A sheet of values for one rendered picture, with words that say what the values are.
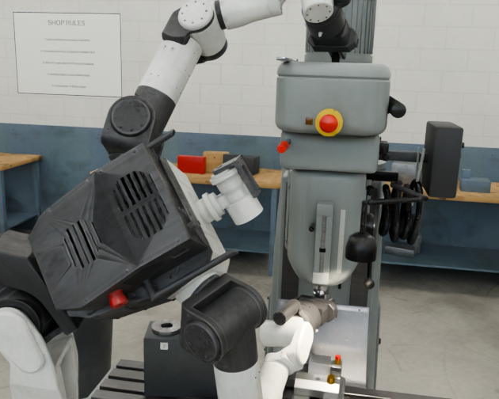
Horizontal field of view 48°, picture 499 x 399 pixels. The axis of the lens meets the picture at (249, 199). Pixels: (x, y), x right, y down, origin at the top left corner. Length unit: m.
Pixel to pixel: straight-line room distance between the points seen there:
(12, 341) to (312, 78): 0.82
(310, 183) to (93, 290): 0.65
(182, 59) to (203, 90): 4.63
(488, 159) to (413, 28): 1.44
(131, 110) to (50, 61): 5.36
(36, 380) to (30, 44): 5.58
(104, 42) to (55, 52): 0.57
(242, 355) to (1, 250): 0.50
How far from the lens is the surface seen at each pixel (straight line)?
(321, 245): 1.44
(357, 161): 1.39
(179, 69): 1.25
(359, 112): 1.28
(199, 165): 5.36
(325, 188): 1.44
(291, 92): 1.29
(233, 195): 1.13
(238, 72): 5.81
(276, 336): 1.41
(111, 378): 1.91
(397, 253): 5.40
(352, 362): 2.01
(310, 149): 1.39
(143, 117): 1.15
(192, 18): 1.27
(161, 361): 1.73
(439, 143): 1.73
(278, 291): 2.03
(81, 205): 1.05
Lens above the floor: 1.87
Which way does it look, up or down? 13 degrees down
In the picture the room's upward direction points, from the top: 2 degrees clockwise
